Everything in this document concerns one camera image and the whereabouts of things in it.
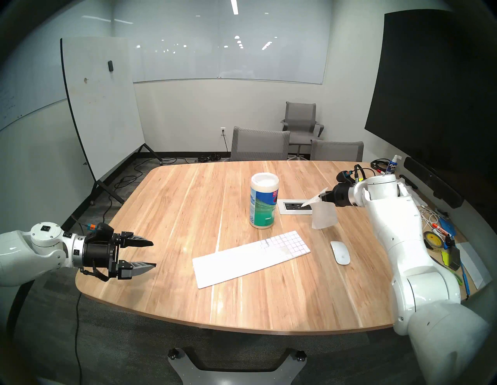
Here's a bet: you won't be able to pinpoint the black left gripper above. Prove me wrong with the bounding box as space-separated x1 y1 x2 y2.
82 231 156 280

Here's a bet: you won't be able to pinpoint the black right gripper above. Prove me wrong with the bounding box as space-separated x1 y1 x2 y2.
319 182 356 207

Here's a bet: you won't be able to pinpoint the white disinfecting wipe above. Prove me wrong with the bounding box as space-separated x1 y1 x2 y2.
302 187 338 230

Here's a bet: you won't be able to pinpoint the white computer mouse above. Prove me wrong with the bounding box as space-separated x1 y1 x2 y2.
330 241 351 265

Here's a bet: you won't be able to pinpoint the white slim keyboard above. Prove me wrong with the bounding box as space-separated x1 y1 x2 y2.
192 231 311 290

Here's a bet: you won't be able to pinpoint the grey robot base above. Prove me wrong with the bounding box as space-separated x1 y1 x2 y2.
167 347 307 385

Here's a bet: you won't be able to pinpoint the disinfecting wipes canister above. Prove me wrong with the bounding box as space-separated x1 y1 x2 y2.
249 173 280 229

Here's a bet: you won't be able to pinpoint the silver table power outlet box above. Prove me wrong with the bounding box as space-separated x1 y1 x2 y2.
277 199 314 215

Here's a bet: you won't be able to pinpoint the low grey mesh chair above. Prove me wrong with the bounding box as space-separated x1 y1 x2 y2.
310 140 365 162

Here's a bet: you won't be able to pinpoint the grey office chair with armrests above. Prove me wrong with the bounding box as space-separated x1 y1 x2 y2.
280 102 325 158

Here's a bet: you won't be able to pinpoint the wide grey mesh chair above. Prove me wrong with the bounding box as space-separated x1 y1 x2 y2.
230 126 291 162

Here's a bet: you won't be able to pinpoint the black video bar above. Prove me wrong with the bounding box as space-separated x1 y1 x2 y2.
403 156 464 208

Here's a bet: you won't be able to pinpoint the yellow tape roll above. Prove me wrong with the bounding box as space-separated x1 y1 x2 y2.
423 231 444 251

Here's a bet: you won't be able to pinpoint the freestanding whiteboard with black stand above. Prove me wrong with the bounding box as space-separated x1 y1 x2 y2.
60 37 163 206

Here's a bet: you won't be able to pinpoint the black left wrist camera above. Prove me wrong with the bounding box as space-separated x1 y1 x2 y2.
87 222 113 241

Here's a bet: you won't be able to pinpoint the long black floor cable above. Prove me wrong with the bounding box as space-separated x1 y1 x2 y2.
115 157 187 191

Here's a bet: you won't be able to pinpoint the thin black floor cable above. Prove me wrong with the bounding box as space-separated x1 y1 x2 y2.
74 291 84 385

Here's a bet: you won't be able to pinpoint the white charging cable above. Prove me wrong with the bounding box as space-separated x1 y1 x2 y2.
419 205 448 234

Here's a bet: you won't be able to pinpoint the large black wall screen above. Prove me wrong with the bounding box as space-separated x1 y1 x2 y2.
364 10 497 187

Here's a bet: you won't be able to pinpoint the green handled scissors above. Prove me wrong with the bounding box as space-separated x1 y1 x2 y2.
441 261 464 287

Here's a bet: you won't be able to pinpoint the large wall glass board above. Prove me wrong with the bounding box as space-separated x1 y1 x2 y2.
113 0 334 85

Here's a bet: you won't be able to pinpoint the side wall glass board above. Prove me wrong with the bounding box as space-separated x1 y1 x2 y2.
0 8 114 132

